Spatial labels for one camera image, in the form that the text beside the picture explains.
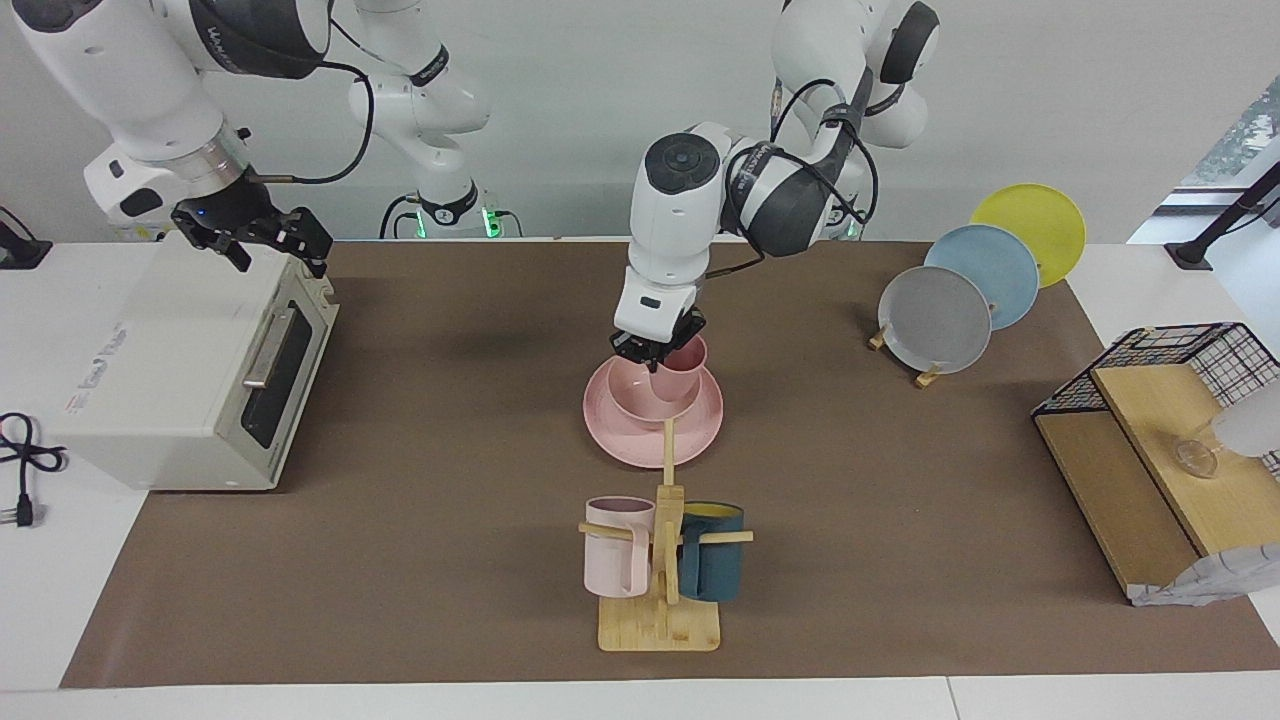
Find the light blue plate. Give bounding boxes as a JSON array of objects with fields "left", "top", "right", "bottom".
[{"left": 924, "top": 224, "right": 1041, "bottom": 331}]

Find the white patterned cloth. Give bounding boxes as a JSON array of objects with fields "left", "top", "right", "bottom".
[{"left": 1130, "top": 545, "right": 1280, "bottom": 608}]

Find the dark blue mug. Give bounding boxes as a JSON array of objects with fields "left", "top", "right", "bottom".
[{"left": 678, "top": 502, "right": 746, "bottom": 603}]

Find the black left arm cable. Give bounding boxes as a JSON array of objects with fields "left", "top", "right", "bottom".
[{"left": 700, "top": 78, "right": 881, "bottom": 286}]

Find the beige toaster oven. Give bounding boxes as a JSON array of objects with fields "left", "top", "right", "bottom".
[{"left": 50, "top": 230, "right": 341, "bottom": 493}]

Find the black table clamp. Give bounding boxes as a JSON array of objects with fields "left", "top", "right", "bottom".
[{"left": 0, "top": 207, "right": 53, "bottom": 271}]

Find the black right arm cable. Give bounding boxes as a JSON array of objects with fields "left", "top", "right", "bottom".
[{"left": 245, "top": 55, "right": 377, "bottom": 187}]

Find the black power cable with plug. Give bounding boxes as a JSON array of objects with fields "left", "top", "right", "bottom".
[{"left": 0, "top": 412, "right": 69, "bottom": 531}]

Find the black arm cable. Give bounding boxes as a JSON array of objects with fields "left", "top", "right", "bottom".
[
  {"left": 245, "top": 55, "right": 377, "bottom": 187},
  {"left": 700, "top": 78, "right": 881, "bottom": 286}
]

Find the pale pink mug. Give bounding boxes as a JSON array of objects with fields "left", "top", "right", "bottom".
[{"left": 584, "top": 496, "right": 656, "bottom": 599}]

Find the wooden mug tree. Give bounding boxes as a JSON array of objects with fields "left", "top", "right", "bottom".
[{"left": 578, "top": 418, "right": 754, "bottom": 653}]

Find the wooden shelf with wire frame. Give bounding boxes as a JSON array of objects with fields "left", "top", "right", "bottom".
[{"left": 1030, "top": 322, "right": 1280, "bottom": 601}]

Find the brown table mat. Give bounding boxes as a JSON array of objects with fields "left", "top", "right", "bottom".
[{"left": 60, "top": 240, "right": 1280, "bottom": 689}]

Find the clear glass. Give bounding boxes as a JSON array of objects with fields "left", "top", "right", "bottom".
[{"left": 1173, "top": 385, "right": 1280, "bottom": 479}]

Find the grey plate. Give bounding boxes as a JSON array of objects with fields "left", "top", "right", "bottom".
[{"left": 878, "top": 265, "right": 993, "bottom": 376}]

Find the pink plate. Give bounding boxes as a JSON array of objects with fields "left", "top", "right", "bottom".
[{"left": 583, "top": 358, "right": 724, "bottom": 469}]

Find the yellow plate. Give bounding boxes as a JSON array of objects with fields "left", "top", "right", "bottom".
[{"left": 970, "top": 183, "right": 1087, "bottom": 289}]

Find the wooden plate rack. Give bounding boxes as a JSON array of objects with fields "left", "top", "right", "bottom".
[{"left": 868, "top": 300, "right": 998, "bottom": 390}]

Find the pink cup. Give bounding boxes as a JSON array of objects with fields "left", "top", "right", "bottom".
[{"left": 648, "top": 335, "right": 709, "bottom": 403}]

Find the pink bowl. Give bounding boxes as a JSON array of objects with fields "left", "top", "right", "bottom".
[{"left": 607, "top": 357, "right": 701, "bottom": 424}]

